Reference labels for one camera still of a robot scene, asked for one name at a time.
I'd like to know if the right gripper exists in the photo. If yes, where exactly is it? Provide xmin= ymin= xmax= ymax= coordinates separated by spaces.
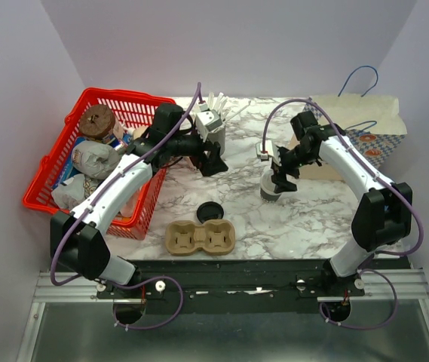
xmin=271 ymin=145 xmax=316 ymax=194

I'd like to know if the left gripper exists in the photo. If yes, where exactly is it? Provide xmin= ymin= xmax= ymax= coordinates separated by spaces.
xmin=167 ymin=124 xmax=228 ymax=176

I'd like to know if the black paper coffee cup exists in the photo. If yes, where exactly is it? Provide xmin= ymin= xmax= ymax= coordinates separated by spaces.
xmin=260 ymin=168 xmax=280 ymax=201

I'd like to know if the black plastic cup lid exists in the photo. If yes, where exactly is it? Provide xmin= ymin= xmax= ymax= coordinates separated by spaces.
xmin=196 ymin=201 xmax=225 ymax=223

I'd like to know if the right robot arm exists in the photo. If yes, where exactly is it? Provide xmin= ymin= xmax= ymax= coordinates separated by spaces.
xmin=260 ymin=111 xmax=412 ymax=296

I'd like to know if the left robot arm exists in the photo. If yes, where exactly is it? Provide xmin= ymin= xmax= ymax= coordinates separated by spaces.
xmin=50 ymin=103 xmax=228 ymax=298

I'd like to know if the grey straw holder cup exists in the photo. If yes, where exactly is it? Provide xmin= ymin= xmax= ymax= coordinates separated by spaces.
xmin=208 ymin=126 xmax=225 ymax=155

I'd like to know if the bundle of white straws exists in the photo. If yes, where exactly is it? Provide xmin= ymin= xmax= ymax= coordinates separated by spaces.
xmin=190 ymin=92 xmax=255 ymax=122

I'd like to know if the cardboard cup carrier tray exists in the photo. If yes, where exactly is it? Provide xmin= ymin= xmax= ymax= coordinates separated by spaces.
xmin=164 ymin=219 xmax=236 ymax=256

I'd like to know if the beige drink bottle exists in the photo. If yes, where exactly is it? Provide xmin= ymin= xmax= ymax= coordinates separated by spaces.
xmin=132 ymin=126 xmax=149 ymax=140

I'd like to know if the red plastic basket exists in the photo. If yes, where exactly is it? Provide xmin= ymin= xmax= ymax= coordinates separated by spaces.
xmin=23 ymin=87 xmax=175 ymax=240

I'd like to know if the red blue drink can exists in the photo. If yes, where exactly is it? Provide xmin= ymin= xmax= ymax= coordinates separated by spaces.
xmin=102 ymin=127 xmax=134 ymax=150

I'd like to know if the grey paper food bag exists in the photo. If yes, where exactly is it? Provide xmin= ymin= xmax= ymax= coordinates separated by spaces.
xmin=71 ymin=140 xmax=121 ymax=180

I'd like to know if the brown round bread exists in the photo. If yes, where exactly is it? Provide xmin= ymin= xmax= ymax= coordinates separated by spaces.
xmin=78 ymin=104 xmax=115 ymax=144

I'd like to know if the white printed food bag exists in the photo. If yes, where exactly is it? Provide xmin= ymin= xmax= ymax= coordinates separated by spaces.
xmin=51 ymin=173 xmax=101 ymax=210

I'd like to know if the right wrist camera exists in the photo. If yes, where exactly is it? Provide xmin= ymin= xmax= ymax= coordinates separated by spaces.
xmin=256 ymin=140 xmax=280 ymax=164

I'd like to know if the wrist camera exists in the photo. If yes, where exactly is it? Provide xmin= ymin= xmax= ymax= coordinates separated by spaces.
xmin=195 ymin=109 xmax=223 ymax=141
xmin=256 ymin=140 xmax=280 ymax=164

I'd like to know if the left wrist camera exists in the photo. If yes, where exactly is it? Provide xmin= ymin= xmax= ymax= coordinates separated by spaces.
xmin=195 ymin=109 xmax=223 ymax=141

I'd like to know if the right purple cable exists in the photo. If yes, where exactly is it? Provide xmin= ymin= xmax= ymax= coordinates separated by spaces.
xmin=262 ymin=98 xmax=424 ymax=331

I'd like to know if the purple cable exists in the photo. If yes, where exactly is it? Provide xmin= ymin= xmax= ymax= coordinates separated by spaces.
xmin=262 ymin=98 xmax=424 ymax=331
xmin=50 ymin=82 xmax=206 ymax=331

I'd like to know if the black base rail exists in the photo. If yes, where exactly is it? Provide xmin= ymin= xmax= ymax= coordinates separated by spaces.
xmin=96 ymin=259 xmax=369 ymax=321

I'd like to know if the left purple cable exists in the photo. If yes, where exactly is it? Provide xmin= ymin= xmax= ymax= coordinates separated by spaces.
xmin=50 ymin=82 xmax=206 ymax=331

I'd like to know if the blue thin wire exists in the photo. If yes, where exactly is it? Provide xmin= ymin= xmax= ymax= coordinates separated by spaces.
xmin=337 ymin=66 xmax=379 ymax=98

